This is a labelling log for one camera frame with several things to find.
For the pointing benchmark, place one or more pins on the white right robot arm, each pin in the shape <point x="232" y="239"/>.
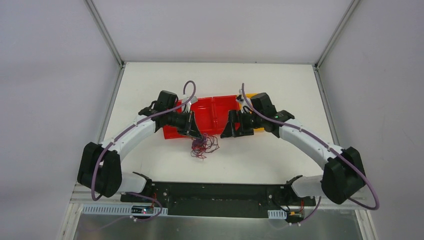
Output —
<point x="343" y="169"/>

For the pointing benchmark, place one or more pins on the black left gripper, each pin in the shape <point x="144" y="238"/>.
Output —
<point x="190" y="123"/>

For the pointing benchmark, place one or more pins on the left red plastic bin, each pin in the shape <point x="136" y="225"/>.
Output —
<point x="171" y="132"/>

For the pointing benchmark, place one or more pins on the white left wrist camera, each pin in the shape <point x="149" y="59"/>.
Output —
<point x="187" y="103"/>

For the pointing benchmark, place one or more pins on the right red plastic bin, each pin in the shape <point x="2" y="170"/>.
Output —
<point x="221" y="107"/>

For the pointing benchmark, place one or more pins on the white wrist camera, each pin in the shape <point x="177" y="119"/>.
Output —
<point x="244" y="108"/>
<point x="187" y="103"/>

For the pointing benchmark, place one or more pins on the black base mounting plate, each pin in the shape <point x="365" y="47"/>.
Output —
<point x="252" y="201"/>

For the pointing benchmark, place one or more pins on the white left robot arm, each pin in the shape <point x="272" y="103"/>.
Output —
<point x="100" y="167"/>

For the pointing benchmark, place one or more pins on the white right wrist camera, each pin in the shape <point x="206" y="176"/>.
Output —
<point x="244" y="108"/>

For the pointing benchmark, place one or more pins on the middle red plastic bin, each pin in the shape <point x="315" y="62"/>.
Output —
<point x="205" y="117"/>

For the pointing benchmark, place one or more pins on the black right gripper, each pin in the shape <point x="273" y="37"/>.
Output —
<point x="236" y="122"/>

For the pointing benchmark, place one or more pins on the red plastic bin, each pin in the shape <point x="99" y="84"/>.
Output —
<point x="205" y="117"/>
<point x="221" y="107"/>
<point x="171" y="132"/>

